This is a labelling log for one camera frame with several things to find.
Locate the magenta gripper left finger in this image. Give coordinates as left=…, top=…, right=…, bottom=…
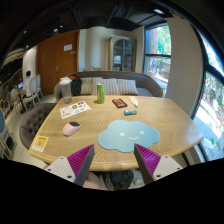
left=45, top=144, right=96, bottom=187

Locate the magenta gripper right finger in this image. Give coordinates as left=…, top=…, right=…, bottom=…
left=133, top=143, right=184, bottom=186

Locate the blue cloud mouse pad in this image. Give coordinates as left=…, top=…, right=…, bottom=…
left=98, top=120, right=160, bottom=153

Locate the yellow QR code sticker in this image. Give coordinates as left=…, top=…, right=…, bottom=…
left=32, top=136, right=48, bottom=152

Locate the small teal tube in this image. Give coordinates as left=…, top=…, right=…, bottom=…
left=124, top=110, right=137, bottom=116

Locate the white sticker sheet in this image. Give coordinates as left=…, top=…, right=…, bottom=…
left=60, top=101, right=90, bottom=119

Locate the cream plastic wrapped item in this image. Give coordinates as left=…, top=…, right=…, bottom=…
left=129, top=96, right=138, bottom=107

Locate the grey tufted armchair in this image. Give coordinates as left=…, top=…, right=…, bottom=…
left=19, top=103, right=56, bottom=149

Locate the black and red box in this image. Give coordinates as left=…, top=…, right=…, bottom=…
left=112, top=99, right=127, bottom=108

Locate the striped cushion left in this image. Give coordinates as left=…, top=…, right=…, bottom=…
left=81, top=77, right=103, bottom=95

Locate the striped cushion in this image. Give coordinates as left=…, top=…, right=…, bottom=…
left=103, top=79, right=119, bottom=95
left=81, top=77, right=103, bottom=95
left=118, top=79, right=138, bottom=95

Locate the green drink can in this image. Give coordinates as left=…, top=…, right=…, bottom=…
left=97, top=83, right=105, bottom=104

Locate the grey curved sofa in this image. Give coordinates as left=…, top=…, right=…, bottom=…
left=53, top=70, right=164, bottom=100

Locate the black backpack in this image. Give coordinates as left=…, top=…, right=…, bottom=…
left=69, top=75, right=82, bottom=96

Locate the striped cushion right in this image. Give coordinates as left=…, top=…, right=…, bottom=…
left=118, top=79, right=138, bottom=95

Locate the clear plastic water bottle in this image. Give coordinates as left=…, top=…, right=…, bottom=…
left=59, top=79, right=72, bottom=104

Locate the striped cushion middle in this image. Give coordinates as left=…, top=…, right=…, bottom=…
left=103, top=79, right=119, bottom=95

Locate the seated person in white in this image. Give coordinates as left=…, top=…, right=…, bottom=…
left=23, top=70, right=32, bottom=98

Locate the wooden door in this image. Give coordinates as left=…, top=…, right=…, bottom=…
left=36, top=30, right=79, bottom=95

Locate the glass display cabinet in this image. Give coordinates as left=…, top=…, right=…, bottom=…
left=108, top=35, right=136, bottom=72

